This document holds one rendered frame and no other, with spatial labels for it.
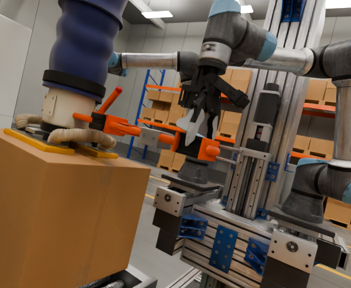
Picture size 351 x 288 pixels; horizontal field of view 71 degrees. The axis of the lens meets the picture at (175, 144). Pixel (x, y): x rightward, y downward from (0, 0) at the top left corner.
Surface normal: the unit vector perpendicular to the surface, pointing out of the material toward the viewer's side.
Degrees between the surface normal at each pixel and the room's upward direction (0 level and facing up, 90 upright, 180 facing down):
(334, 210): 90
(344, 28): 90
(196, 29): 90
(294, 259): 90
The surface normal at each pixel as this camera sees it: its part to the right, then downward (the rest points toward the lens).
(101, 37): 0.70, -0.13
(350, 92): -0.65, 0.13
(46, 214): 0.78, 0.21
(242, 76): -0.50, -0.10
